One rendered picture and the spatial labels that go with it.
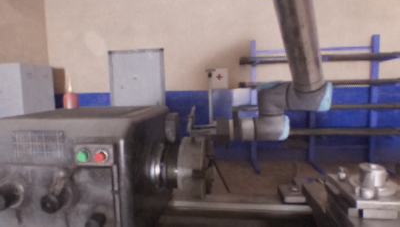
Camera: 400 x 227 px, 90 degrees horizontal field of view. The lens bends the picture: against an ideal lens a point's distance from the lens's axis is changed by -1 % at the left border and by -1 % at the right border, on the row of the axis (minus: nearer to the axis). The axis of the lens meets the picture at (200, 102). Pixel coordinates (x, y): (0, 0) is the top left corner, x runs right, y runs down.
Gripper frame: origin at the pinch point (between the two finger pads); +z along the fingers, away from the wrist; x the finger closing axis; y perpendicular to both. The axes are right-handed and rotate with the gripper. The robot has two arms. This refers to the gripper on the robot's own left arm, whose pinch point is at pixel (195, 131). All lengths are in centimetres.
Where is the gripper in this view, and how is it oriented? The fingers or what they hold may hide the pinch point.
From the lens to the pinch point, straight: 80.7
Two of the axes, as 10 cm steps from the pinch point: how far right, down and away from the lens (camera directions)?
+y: 1.1, 9.1, 3.9
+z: -9.9, 0.6, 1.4
